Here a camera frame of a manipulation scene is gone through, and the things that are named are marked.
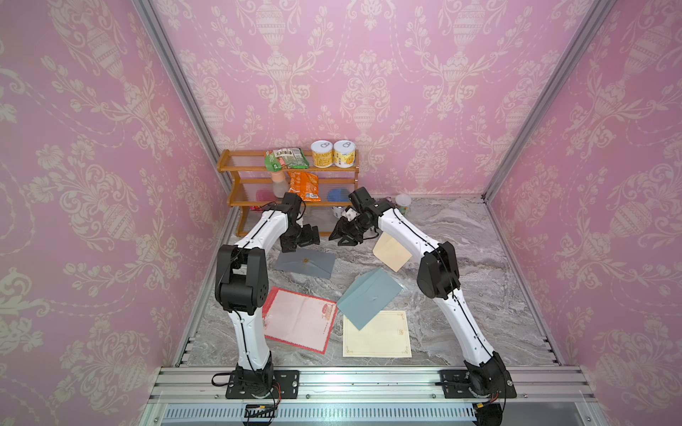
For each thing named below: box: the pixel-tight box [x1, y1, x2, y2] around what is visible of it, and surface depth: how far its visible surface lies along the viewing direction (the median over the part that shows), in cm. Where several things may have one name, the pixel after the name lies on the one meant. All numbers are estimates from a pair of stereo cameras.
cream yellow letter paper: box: [342, 309, 413, 358], surface depth 85 cm
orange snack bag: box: [287, 170, 322, 203], surface depth 102 cm
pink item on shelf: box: [255, 189, 278, 203], surface depth 107 cm
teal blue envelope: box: [336, 268, 404, 332], surface depth 93 cm
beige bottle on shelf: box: [270, 170, 290, 199], surface depth 98 cm
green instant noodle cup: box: [395, 193, 412, 216], surface depth 115 cm
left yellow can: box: [310, 140, 334, 169], surface depth 91 cm
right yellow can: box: [333, 140, 357, 169], surface depth 90 cm
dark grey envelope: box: [275, 248, 337, 279], surface depth 102 cm
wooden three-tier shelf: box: [216, 149, 361, 237], surface depth 99 cm
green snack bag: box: [263, 147, 310, 173], surface depth 91 cm
